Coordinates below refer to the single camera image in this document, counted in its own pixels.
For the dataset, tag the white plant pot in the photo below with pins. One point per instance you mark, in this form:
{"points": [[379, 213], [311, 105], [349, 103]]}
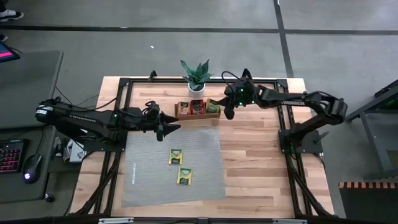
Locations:
{"points": [[196, 91]]}

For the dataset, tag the black backlit keyboard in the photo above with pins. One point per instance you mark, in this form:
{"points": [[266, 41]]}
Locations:
{"points": [[11, 155]]}

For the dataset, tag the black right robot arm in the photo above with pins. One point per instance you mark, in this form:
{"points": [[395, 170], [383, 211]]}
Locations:
{"points": [[304, 101]]}

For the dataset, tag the black metal cart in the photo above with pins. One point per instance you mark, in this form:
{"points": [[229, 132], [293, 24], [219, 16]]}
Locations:
{"points": [[376, 124]]}

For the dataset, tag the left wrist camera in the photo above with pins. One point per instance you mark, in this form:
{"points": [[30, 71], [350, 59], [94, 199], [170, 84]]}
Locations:
{"points": [[153, 109]]}

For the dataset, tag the green yellow lemon tea bag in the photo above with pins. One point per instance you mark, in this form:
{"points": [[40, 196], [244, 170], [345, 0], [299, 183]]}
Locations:
{"points": [[212, 106], [175, 156]]}

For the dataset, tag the silver metal bracket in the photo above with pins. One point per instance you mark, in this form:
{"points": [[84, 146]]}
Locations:
{"points": [[115, 220], [289, 221]]}

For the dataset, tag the small white paper strip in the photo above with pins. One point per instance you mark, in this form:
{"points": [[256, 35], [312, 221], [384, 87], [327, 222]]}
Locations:
{"points": [[134, 173]]}

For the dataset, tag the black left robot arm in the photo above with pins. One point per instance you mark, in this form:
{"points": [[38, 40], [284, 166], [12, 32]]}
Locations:
{"points": [[87, 119]]}

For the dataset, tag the person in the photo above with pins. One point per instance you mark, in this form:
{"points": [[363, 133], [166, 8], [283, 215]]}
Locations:
{"points": [[11, 15]]}

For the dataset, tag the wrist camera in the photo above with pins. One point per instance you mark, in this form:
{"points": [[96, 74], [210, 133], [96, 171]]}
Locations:
{"points": [[245, 84], [153, 109]]}

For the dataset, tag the brown cardboard box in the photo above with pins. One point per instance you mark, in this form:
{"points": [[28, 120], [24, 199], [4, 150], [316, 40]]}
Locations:
{"points": [[199, 117]]}

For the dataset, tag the grey woven placemat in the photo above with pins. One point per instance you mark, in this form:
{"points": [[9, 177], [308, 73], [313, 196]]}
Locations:
{"points": [[155, 193]]}

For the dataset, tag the orange foil tea bag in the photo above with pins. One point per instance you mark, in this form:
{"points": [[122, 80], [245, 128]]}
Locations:
{"points": [[183, 108]]}

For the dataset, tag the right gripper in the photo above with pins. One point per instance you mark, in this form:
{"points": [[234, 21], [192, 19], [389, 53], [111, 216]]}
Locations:
{"points": [[242, 95]]}

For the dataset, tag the black aluminium table frame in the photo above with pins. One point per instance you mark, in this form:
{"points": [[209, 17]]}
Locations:
{"points": [[186, 80]]}

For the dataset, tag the large silver snack packet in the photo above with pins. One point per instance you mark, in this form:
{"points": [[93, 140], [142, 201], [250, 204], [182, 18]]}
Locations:
{"points": [[184, 176]]}

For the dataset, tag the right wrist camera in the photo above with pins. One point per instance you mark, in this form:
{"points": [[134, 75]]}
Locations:
{"points": [[245, 84]]}

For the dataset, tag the small black knob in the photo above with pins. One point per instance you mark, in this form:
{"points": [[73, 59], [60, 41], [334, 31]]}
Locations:
{"points": [[49, 197]]}

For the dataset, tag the striped wood black board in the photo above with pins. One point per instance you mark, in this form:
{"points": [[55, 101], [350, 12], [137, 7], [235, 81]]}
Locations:
{"points": [[368, 202]]}

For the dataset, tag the tablet screen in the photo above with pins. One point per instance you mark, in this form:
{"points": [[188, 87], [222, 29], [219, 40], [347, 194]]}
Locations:
{"points": [[7, 53]]}

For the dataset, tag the small white box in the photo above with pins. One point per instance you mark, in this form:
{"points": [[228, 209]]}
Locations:
{"points": [[76, 152]]}

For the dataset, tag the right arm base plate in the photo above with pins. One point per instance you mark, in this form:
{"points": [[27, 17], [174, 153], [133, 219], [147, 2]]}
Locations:
{"points": [[311, 143]]}

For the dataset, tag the grey raised desk top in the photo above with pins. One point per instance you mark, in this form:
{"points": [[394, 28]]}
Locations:
{"points": [[28, 81]]}

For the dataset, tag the red foil tea bag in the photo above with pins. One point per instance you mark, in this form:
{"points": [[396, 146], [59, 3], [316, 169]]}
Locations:
{"points": [[197, 107]]}

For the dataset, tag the grey desk surface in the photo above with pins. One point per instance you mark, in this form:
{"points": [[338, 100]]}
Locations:
{"points": [[18, 189]]}

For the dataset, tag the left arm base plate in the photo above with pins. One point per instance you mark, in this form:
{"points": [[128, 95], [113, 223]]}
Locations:
{"points": [[102, 147]]}

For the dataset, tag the green snake plant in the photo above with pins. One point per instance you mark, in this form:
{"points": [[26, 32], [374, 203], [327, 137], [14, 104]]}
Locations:
{"points": [[196, 73]]}

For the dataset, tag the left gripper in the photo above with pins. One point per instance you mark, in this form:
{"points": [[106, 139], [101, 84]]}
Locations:
{"points": [[152, 124]]}

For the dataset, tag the black computer mouse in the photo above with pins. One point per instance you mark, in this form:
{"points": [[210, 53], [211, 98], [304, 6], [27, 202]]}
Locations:
{"points": [[32, 168]]}

